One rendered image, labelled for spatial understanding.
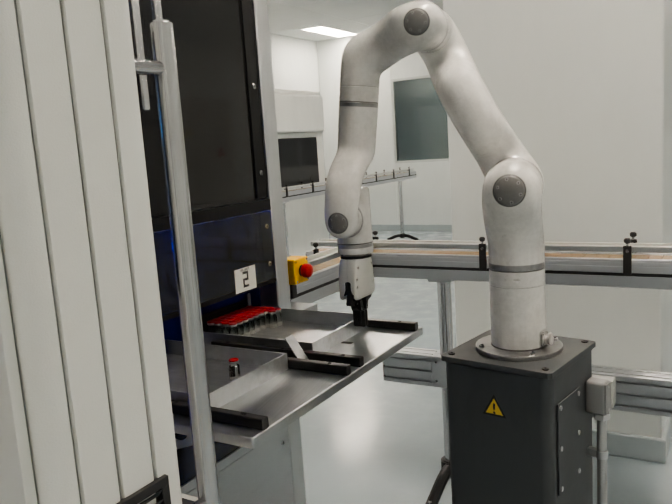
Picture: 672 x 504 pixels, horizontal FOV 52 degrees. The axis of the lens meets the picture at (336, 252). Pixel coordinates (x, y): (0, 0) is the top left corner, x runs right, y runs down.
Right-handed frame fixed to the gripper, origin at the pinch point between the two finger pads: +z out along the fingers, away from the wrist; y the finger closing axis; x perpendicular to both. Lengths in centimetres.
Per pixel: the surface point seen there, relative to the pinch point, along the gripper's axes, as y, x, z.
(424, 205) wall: -796, -323, 52
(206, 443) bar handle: 85, 26, -8
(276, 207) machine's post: -8.9, -28.3, -26.4
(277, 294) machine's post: -6.5, -28.8, -3.0
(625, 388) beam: -84, 48, 42
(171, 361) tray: 32.9, -31.1, 3.6
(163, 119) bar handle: 85, 25, -45
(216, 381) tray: 39.9, -12.1, 3.8
